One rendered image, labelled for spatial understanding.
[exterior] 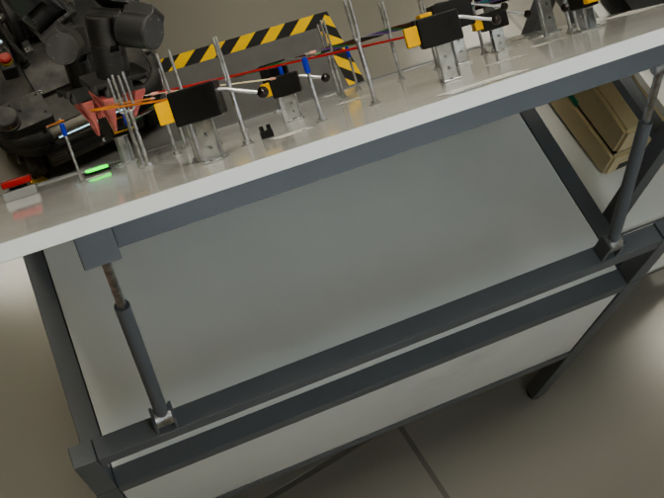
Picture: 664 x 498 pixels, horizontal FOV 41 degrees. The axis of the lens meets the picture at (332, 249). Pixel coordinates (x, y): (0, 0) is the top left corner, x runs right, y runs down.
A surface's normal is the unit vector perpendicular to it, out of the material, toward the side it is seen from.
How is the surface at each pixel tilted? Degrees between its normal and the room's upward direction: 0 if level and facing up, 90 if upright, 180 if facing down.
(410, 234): 0
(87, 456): 0
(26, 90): 0
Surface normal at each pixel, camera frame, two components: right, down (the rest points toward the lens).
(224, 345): 0.06, -0.46
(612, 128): -0.89, 0.38
